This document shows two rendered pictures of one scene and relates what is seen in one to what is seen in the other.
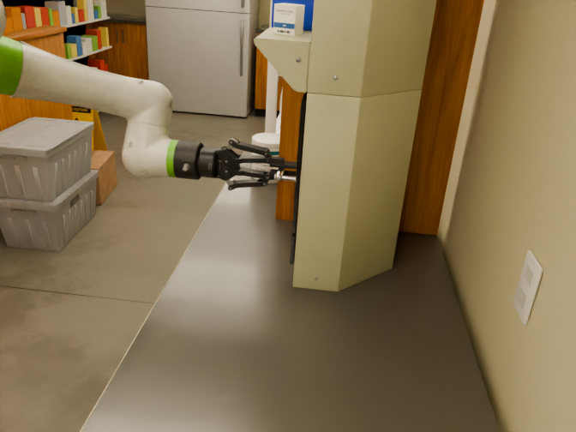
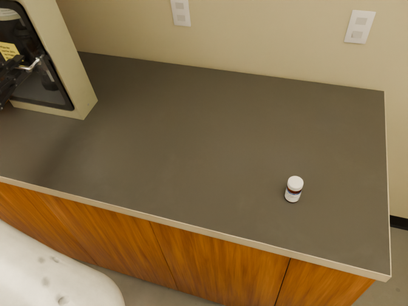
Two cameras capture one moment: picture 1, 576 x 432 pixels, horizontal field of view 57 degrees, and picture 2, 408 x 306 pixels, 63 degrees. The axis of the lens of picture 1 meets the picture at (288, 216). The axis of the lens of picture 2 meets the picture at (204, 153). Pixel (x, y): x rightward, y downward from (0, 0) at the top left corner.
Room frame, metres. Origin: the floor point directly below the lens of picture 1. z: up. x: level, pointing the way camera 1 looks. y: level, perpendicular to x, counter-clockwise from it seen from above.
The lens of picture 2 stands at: (0.41, 0.71, 1.78)
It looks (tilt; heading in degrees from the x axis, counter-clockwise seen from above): 50 degrees down; 288
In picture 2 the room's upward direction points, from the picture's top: 7 degrees counter-clockwise
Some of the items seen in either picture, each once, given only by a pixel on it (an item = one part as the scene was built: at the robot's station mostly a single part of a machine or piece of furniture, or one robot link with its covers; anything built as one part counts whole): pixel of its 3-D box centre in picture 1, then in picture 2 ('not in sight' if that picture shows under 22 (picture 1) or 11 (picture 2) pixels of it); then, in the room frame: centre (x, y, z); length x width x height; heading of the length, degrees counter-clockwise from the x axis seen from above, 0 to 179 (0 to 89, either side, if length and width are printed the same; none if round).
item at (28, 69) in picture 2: (287, 172); (23, 64); (1.19, 0.01, 1.20); 0.10 x 0.05 x 0.03; 175
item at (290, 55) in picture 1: (289, 54); not in sight; (1.27, 0.02, 1.46); 0.32 x 0.12 x 0.10; 175
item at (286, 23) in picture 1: (289, 19); not in sight; (1.22, 0.03, 1.54); 0.05 x 0.05 x 0.06; 69
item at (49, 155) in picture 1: (44, 158); not in sight; (3.05, 1.50, 0.49); 0.60 x 0.42 x 0.33; 175
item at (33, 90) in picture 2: (302, 167); (12, 59); (1.26, -0.03, 1.19); 0.30 x 0.01 x 0.40; 175
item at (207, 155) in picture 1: (220, 163); not in sight; (1.23, 0.17, 1.20); 0.09 x 0.07 x 0.08; 86
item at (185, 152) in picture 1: (190, 160); not in sight; (1.23, 0.25, 1.20); 0.12 x 0.06 x 0.09; 176
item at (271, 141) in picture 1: (269, 157); not in sight; (1.83, 0.08, 1.02); 0.13 x 0.13 x 0.15
